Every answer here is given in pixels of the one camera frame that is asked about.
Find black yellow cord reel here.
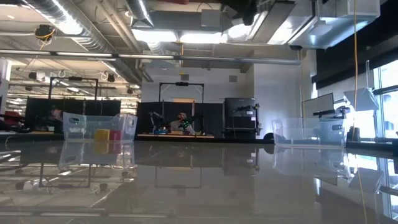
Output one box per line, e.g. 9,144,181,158
34,24,57,42

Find distant wooden table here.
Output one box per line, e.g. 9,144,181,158
136,133,216,139

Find large spiral duct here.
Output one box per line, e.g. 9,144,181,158
26,0,118,54

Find person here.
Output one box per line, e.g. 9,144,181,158
48,105,65,133
170,111,196,135

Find black equipment cart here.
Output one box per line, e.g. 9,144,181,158
223,97,262,140

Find yellow hanging cable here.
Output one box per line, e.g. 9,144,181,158
353,0,359,141

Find computer monitor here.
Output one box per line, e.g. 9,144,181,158
302,92,336,119

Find black partition panel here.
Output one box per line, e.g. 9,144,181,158
24,97,122,135
136,101,225,138

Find red container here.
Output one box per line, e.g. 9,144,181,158
3,111,23,125

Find black gantry frame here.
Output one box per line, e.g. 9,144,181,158
158,82,205,104

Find clear plastic bin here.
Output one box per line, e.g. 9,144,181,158
62,111,139,142
271,117,348,147

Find grey horizontal pipe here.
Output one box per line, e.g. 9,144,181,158
0,49,302,66

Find silver round duct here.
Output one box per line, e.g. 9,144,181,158
126,0,155,28

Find ceiling light panel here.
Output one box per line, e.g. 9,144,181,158
178,30,225,44
131,29,178,44

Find white angled panel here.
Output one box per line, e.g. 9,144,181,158
343,86,381,112

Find black desk equipment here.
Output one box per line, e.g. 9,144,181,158
313,106,351,119

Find grey junction box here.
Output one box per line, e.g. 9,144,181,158
200,9,222,29

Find glossy white work board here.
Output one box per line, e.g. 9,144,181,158
0,139,398,224

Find yellow wooden cube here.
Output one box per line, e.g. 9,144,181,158
94,129,110,141

